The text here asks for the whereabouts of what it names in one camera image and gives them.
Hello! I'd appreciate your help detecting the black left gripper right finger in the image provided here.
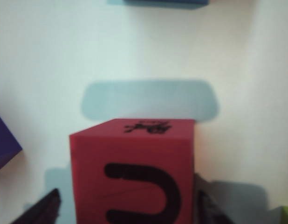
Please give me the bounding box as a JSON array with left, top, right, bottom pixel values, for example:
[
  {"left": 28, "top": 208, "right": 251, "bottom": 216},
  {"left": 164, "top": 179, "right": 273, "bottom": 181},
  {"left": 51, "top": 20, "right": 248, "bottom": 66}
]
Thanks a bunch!
[{"left": 194, "top": 172, "right": 235, "bottom": 224}]

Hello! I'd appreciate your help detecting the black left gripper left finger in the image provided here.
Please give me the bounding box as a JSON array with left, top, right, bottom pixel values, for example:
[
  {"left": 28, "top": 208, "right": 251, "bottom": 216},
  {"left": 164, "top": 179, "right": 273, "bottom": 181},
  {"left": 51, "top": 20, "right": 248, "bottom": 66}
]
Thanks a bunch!
[{"left": 10, "top": 188, "right": 61, "bottom": 224}]

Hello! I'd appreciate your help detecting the purple foam block M R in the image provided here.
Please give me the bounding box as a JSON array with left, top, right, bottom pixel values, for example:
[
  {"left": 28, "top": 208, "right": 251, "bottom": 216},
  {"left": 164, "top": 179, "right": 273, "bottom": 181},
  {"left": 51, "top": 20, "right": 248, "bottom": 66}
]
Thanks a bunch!
[{"left": 0, "top": 109, "right": 23, "bottom": 174}]

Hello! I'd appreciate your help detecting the red foam block U N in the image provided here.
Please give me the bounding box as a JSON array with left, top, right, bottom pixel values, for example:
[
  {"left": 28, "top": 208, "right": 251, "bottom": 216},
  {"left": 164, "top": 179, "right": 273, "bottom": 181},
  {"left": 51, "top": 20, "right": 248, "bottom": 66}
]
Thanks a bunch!
[{"left": 69, "top": 118, "right": 196, "bottom": 224}]

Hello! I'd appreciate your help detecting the blue foam block fish A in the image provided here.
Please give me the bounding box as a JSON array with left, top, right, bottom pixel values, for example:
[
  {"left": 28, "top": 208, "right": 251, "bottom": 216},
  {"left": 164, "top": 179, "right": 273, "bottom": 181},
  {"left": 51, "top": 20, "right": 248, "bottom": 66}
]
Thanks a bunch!
[{"left": 123, "top": 0, "right": 210, "bottom": 6}]

